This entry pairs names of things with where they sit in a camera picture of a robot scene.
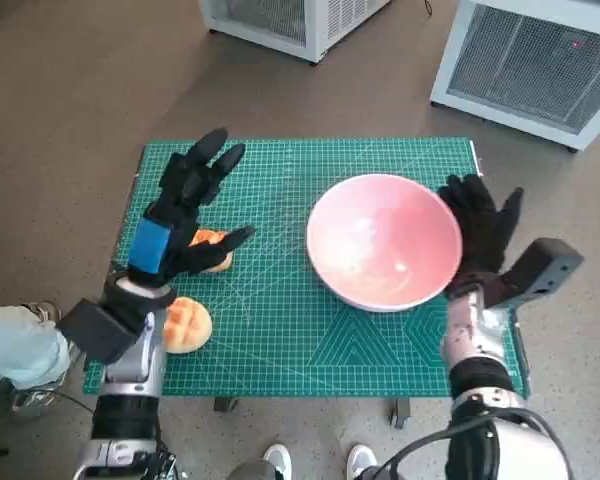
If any white mesh cabinet with louvres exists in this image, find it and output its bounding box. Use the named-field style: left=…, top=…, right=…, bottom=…
left=197, top=0, right=394, bottom=65

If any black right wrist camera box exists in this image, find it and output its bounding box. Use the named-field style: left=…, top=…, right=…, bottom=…
left=482, top=238, right=585, bottom=309

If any green cutting mat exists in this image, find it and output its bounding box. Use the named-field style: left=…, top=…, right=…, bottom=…
left=82, top=137, right=531, bottom=399

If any person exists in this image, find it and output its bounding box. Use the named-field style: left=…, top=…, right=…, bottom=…
left=0, top=298, right=81, bottom=419
left=227, top=443, right=379, bottom=480

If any round toy bread bun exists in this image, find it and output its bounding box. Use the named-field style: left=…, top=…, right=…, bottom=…
left=162, top=295, right=214, bottom=355

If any long orange toy bread loaf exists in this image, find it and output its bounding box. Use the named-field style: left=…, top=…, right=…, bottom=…
left=188, top=228, right=234, bottom=274

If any black metal device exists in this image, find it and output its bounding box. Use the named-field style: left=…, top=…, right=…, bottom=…
left=152, top=442, right=185, bottom=480

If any thin black floor cable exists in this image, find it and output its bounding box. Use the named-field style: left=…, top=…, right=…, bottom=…
left=54, top=392, right=97, bottom=415

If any pink bowl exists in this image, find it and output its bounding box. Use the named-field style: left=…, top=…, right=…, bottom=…
left=306, top=173, right=464, bottom=314

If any large white mesh cabinet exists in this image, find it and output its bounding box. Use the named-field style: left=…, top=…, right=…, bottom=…
left=429, top=0, right=600, bottom=154

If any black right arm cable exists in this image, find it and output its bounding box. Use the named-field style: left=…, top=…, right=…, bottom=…
left=374, top=407, right=576, bottom=480

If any black knitted gloved right hand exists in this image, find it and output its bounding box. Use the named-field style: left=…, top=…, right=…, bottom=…
left=437, top=173, right=525, bottom=281

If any bare black left hand, blue tape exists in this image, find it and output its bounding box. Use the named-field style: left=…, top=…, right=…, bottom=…
left=124, top=128, right=257, bottom=290

